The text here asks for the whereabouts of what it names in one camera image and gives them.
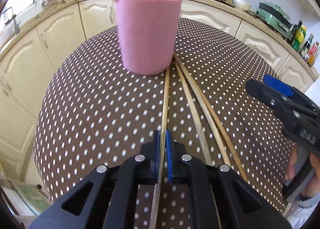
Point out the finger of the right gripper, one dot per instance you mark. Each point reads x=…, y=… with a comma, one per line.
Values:
x=278, y=85
x=269, y=96

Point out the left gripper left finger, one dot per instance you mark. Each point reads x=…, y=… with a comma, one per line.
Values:
x=105, y=197

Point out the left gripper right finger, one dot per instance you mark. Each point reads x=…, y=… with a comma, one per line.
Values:
x=218, y=197

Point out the wooden chopstick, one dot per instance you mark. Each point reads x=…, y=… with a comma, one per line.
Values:
x=222, y=132
x=158, y=185
x=195, y=117
x=205, y=111

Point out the chrome kitchen faucet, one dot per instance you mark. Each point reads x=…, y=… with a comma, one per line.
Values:
x=11, y=20

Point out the person's right hand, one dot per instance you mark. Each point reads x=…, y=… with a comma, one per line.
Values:
x=312, y=189

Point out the condiment bottles group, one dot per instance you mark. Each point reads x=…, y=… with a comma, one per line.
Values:
x=306, y=47

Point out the green electric cooker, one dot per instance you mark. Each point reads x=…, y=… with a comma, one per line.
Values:
x=275, y=17

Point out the white bowl on counter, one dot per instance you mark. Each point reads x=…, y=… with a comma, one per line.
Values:
x=242, y=5

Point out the brown polka dot tablecloth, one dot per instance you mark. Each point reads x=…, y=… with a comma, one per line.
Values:
x=96, y=112

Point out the pink utensil holder cup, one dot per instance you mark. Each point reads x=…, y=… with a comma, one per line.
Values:
x=146, y=33

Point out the cream lower cabinets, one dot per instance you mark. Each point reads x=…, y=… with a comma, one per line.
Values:
x=31, y=57

